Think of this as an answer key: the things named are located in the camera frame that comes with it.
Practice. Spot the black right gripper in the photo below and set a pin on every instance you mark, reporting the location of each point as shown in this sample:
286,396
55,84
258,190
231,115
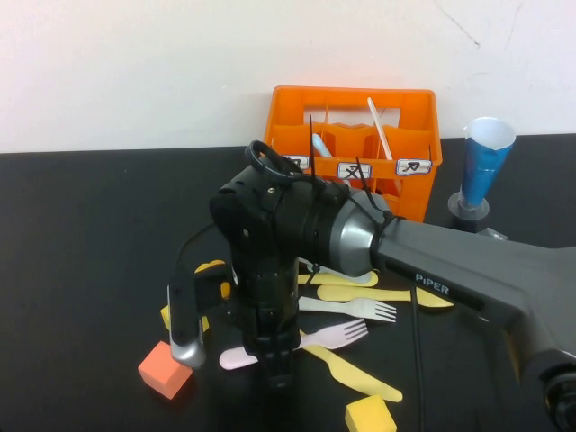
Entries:
270,306

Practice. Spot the pink plastic fork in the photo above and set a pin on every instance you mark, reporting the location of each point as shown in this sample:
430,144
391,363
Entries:
333,335

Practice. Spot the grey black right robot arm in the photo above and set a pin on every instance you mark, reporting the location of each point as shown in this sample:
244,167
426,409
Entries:
450,256

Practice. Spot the orange plastic cutlery holder crate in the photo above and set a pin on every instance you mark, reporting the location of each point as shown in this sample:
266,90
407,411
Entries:
409,198

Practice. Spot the yellow plastic knife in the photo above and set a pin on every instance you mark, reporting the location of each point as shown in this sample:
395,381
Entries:
355,375

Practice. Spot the pale green plastic fork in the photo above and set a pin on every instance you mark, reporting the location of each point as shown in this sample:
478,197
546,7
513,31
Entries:
360,308

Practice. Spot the yellow plastic fork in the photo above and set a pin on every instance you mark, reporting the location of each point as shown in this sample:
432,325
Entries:
328,280

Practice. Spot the yellow foam cube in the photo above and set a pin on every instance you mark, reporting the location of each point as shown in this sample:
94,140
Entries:
165,317
369,416

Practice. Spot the yellow plastic spoon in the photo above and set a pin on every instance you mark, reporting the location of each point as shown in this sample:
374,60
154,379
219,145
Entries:
351,293

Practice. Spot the salmon orange foam cube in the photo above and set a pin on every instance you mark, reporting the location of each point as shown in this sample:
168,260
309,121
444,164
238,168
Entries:
159,375

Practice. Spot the yellow rubber duck toy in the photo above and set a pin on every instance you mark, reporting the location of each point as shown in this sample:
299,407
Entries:
209,266

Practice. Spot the black zip tie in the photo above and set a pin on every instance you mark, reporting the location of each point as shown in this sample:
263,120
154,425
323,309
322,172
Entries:
371,198
312,144

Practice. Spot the light blue plastic utensil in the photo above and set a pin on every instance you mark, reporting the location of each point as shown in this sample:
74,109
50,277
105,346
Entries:
320,145

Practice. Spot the white plastic knife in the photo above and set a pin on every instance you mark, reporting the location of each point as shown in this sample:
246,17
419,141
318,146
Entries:
378,123

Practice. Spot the blue and white paper cone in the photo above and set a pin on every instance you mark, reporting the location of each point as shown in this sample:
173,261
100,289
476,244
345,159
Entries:
481,171

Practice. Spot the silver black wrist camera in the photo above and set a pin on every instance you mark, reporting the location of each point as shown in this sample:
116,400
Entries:
184,333

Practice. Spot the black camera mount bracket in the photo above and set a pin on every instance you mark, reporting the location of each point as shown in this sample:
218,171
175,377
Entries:
209,290

